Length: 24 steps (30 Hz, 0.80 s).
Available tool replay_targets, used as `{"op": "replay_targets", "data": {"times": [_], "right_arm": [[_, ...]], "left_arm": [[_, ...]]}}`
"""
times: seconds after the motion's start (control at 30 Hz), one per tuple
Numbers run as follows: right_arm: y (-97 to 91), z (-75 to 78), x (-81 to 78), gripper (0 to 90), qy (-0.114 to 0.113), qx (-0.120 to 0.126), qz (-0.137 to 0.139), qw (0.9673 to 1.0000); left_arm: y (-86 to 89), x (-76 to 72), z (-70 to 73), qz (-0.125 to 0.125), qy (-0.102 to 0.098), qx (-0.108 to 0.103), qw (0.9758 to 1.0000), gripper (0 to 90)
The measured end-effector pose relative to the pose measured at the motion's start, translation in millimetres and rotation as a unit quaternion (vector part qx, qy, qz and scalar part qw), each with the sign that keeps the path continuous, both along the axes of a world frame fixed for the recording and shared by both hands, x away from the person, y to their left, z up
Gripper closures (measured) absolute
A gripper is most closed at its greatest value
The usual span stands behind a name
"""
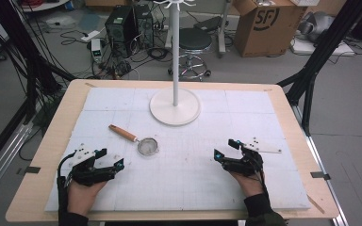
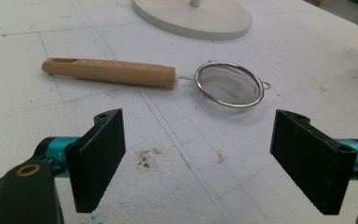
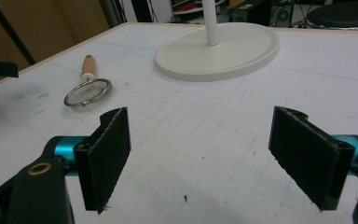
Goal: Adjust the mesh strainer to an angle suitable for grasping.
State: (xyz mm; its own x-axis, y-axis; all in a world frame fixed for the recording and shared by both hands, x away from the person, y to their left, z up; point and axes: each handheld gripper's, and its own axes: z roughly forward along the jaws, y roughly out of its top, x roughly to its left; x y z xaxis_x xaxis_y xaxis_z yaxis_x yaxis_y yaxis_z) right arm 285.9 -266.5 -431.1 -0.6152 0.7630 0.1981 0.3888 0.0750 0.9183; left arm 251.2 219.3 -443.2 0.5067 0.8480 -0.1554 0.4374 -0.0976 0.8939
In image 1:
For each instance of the white metal stand leg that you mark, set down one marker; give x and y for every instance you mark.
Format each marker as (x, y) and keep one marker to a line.
(222, 31)

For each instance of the black metal frame post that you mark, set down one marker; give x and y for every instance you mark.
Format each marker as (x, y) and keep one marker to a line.
(28, 59)
(320, 53)

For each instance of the large printed cardboard box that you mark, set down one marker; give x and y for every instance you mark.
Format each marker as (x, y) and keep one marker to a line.
(265, 29)

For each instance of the black round stool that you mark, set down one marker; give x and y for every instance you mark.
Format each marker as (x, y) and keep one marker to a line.
(195, 39)

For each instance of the aluminium rail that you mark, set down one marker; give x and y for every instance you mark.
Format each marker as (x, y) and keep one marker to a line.
(323, 163)
(3, 163)

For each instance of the black tape piece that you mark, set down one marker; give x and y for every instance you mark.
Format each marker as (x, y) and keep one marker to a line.
(32, 169)
(320, 175)

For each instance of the plain cardboard box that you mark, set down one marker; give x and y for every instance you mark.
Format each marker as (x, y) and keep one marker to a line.
(106, 2)

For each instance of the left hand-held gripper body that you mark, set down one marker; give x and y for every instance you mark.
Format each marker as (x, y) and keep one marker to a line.
(85, 174)

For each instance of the person's right hand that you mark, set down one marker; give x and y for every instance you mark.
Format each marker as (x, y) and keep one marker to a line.
(250, 185)

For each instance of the white stand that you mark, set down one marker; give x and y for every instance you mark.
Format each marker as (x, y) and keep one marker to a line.
(175, 106)

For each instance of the person's left hand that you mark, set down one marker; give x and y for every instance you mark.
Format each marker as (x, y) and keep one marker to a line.
(81, 196)

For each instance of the round white table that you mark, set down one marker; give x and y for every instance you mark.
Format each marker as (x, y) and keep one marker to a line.
(44, 4)

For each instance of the white device with display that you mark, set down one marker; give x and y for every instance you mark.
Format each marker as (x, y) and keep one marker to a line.
(96, 50)

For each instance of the black computer tower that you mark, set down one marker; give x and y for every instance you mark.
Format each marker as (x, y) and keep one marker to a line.
(119, 29)
(144, 26)

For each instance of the white power strip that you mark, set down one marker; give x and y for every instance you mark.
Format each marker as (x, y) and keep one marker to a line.
(90, 35)

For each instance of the white flat board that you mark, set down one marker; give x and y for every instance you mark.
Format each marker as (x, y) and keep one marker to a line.
(320, 48)

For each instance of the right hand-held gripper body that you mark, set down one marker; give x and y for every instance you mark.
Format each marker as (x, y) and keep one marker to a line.
(248, 160)

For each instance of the white foam mat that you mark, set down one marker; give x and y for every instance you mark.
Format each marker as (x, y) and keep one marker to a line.
(182, 175)

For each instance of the grey bag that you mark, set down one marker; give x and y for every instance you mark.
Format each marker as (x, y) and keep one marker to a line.
(315, 26)

